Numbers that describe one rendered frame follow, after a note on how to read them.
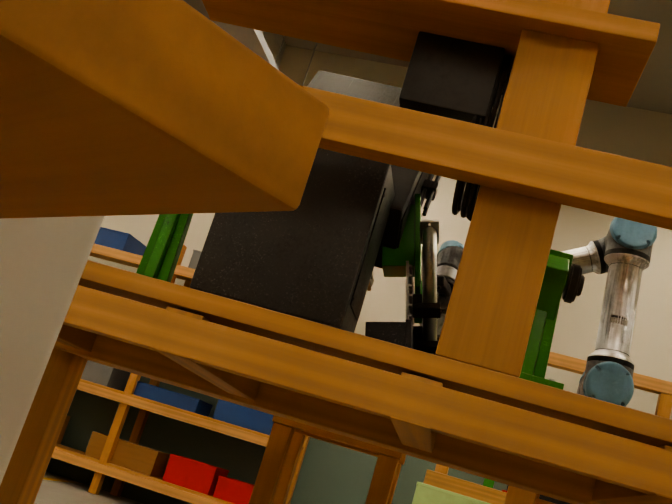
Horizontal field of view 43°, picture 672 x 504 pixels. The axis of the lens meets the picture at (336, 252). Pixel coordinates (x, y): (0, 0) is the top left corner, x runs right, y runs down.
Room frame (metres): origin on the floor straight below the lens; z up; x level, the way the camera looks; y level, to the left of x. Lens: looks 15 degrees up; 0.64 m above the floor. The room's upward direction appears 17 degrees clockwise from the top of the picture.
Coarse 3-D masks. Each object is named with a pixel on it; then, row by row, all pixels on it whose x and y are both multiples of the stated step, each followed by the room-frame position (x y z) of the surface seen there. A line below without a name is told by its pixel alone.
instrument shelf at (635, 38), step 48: (240, 0) 1.59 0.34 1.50; (288, 0) 1.53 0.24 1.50; (336, 0) 1.48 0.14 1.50; (384, 0) 1.43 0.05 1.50; (432, 0) 1.38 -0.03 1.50; (480, 0) 1.36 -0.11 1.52; (528, 0) 1.34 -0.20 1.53; (384, 48) 1.60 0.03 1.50; (624, 48) 1.35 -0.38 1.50; (624, 96) 1.50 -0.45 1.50
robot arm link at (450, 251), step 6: (450, 240) 2.25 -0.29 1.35; (444, 246) 2.24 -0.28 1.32; (450, 246) 2.23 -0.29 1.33; (456, 246) 2.23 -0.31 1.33; (462, 246) 2.24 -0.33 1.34; (438, 252) 2.24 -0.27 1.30; (444, 252) 2.22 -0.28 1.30; (450, 252) 2.22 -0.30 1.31; (456, 252) 2.21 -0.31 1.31; (438, 258) 2.23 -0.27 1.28; (444, 258) 2.21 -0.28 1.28; (450, 258) 2.20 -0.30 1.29; (456, 258) 2.21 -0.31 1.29; (438, 264) 2.21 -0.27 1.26; (444, 264) 2.19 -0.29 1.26; (450, 264) 2.19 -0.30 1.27; (456, 264) 2.20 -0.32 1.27
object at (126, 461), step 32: (96, 256) 8.03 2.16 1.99; (128, 256) 7.42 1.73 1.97; (192, 256) 7.34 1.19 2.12; (96, 384) 7.44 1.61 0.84; (128, 384) 7.36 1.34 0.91; (192, 416) 7.16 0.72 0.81; (224, 416) 7.18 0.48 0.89; (256, 416) 7.10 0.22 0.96; (64, 448) 7.50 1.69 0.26; (96, 448) 7.44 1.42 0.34; (128, 448) 7.40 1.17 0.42; (96, 480) 7.36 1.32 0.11; (128, 480) 7.24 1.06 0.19; (160, 480) 7.23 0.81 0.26; (192, 480) 7.20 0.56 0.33; (224, 480) 7.13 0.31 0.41
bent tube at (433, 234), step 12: (420, 228) 1.76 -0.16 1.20; (432, 228) 1.75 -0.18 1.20; (432, 240) 1.71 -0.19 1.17; (432, 252) 1.69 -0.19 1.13; (432, 264) 1.68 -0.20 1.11; (432, 276) 1.68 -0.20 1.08; (432, 288) 1.69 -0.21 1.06; (432, 300) 1.70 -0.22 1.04; (432, 324) 1.75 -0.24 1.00; (432, 336) 1.77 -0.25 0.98
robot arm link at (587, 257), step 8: (600, 240) 2.26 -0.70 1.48; (576, 248) 2.28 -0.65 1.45; (584, 248) 2.27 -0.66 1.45; (592, 248) 2.25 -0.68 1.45; (600, 248) 2.24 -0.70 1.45; (576, 256) 2.26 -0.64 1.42; (584, 256) 2.26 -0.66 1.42; (592, 256) 2.25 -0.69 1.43; (600, 256) 2.24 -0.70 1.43; (584, 264) 2.26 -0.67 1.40; (592, 264) 2.26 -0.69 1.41; (600, 264) 2.25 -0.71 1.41; (584, 272) 2.28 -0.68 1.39; (600, 272) 2.27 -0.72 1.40
